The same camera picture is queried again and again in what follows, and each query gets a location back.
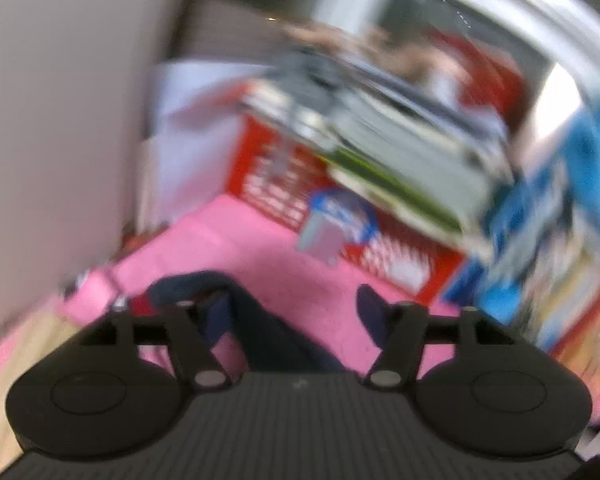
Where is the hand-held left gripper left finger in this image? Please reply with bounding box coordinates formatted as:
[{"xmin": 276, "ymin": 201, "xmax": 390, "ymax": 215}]
[{"xmin": 72, "ymin": 290, "xmax": 233, "ymax": 391}]

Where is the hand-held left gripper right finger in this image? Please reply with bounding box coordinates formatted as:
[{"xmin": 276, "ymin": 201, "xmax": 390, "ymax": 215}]
[{"xmin": 356, "ymin": 284, "xmax": 518, "ymax": 391}]

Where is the white navy jacket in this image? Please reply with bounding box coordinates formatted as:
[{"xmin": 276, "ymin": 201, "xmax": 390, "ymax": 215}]
[{"xmin": 130, "ymin": 270, "xmax": 351, "ymax": 373}]

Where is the pink rabbit print blanket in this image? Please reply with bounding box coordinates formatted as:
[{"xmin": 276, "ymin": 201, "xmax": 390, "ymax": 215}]
[{"xmin": 0, "ymin": 194, "xmax": 600, "ymax": 428}]

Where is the grey stone block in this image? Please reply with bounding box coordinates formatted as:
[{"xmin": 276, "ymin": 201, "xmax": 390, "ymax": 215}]
[{"xmin": 296, "ymin": 212, "xmax": 342, "ymax": 266}]

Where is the round blue badge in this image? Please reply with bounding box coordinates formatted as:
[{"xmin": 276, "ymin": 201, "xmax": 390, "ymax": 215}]
[{"xmin": 307, "ymin": 189, "xmax": 381, "ymax": 246}]

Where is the red plastic crate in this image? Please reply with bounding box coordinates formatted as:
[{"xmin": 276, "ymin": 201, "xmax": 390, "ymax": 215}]
[{"xmin": 227, "ymin": 115, "xmax": 466, "ymax": 306}]

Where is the white paper bag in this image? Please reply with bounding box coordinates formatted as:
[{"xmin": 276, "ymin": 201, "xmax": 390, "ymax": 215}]
[{"xmin": 140, "ymin": 60, "xmax": 251, "ymax": 231}]

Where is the stack of paper booklets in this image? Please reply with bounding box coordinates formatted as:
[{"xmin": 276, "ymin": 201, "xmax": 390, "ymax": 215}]
[{"xmin": 240, "ymin": 40, "xmax": 516, "ymax": 251}]

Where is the row of colourful children's books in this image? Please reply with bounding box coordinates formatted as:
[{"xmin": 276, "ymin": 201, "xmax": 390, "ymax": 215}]
[{"xmin": 440, "ymin": 105, "xmax": 600, "ymax": 361}]

